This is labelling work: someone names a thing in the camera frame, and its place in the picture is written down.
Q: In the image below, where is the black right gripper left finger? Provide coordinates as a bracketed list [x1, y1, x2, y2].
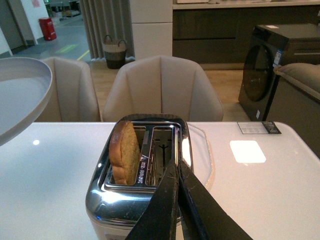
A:
[126, 159, 179, 240]

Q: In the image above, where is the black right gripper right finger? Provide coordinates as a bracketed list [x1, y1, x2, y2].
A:
[177, 161, 251, 240]

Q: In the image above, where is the brown bread slice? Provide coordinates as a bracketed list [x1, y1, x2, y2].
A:
[109, 120, 141, 185]

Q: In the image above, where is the grey round plate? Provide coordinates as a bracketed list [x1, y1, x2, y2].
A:
[0, 57, 53, 145]

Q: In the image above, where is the cream and chrome toaster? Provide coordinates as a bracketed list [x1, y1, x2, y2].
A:
[85, 114, 193, 240]

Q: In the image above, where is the clear acrylic board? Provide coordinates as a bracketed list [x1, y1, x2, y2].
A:
[188, 122, 214, 190]

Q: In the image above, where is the table label card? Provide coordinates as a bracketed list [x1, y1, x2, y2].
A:
[237, 121, 281, 134]

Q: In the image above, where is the beige right chair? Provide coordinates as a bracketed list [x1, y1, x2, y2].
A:
[102, 55, 224, 122]

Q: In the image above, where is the beige chair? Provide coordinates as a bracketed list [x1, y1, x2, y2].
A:
[36, 57, 101, 122]
[102, 55, 224, 122]

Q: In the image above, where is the beige left chair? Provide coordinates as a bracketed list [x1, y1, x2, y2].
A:
[36, 57, 101, 122]

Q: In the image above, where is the beige sofa cushion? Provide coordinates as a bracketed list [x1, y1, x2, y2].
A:
[273, 63, 320, 104]

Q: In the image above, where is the woven laundry basket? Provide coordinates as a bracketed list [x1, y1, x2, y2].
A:
[102, 34, 127, 69]

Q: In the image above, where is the dark kitchen counter cabinet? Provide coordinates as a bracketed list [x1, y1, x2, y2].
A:
[172, 1, 320, 67]

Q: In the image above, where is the dark washing machine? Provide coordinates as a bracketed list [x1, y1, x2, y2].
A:
[238, 23, 320, 121]

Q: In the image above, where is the white cabinet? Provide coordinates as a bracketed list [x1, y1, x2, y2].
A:
[129, 0, 173, 60]

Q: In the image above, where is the grey curtain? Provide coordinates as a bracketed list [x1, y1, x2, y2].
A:
[79, 0, 134, 59]

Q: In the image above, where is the red box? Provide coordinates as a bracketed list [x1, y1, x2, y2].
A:
[38, 17, 57, 41]

